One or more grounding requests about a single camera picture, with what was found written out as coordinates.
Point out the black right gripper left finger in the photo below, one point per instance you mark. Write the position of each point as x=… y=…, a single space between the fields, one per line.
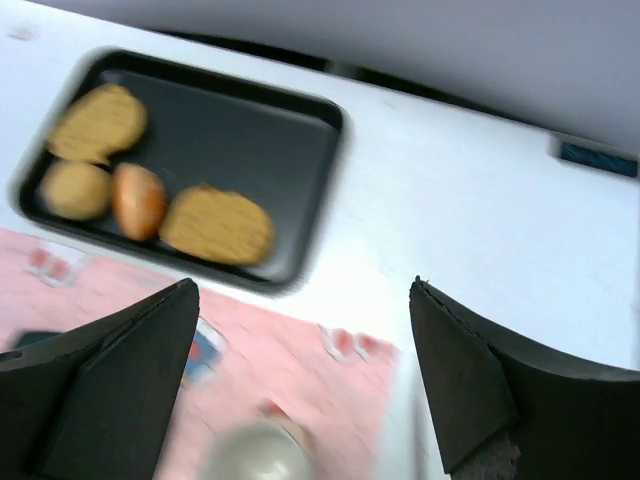
x=95 y=402

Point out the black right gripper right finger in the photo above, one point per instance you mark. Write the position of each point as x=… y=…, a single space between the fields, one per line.
x=504 y=406

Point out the toast slice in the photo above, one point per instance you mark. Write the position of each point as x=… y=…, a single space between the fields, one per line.
x=107 y=120
x=218 y=226

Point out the glossy orange bread roll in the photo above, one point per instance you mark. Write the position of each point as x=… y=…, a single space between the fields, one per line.
x=139 y=201

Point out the round bread bun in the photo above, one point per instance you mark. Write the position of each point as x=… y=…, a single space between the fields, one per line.
x=76 y=191

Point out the pale green mug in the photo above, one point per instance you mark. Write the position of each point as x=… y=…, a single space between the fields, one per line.
x=259 y=449

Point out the pink bunny placemat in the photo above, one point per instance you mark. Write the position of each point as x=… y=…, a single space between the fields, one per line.
x=244 y=361

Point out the blue table label right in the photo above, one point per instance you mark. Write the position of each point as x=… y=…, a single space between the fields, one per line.
x=595 y=155

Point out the black baking tray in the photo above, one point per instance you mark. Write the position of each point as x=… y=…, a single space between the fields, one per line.
x=276 y=147

